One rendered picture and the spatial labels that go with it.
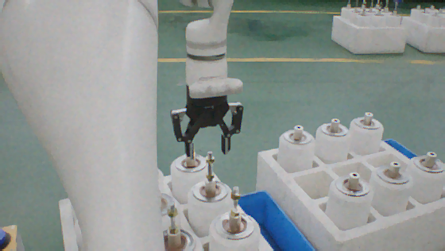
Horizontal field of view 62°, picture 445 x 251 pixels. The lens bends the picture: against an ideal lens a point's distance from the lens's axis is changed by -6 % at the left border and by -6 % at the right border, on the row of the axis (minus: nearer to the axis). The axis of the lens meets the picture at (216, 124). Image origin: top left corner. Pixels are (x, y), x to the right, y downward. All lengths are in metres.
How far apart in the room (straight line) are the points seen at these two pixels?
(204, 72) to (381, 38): 2.27
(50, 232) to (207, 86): 0.72
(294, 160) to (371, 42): 1.88
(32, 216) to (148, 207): 1.12
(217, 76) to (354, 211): 0.42
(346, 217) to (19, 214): 0.93
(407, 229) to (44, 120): 0.89
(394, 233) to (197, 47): 0.60
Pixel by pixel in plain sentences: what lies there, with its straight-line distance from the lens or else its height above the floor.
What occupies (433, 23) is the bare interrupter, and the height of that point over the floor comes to 0.21.
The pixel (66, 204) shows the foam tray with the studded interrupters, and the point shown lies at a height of 0.18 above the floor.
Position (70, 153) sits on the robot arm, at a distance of 0.17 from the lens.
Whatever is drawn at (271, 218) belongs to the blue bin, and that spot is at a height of 0.06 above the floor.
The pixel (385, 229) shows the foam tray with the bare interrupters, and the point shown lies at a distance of 0.93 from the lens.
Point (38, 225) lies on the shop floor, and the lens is 1.23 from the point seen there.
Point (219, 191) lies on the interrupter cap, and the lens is 0.83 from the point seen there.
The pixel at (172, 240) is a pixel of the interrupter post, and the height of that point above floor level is 0.27.
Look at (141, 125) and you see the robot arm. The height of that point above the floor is 0.67.
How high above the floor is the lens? 0.75
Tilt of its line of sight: 27 degrees down
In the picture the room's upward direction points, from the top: straight up
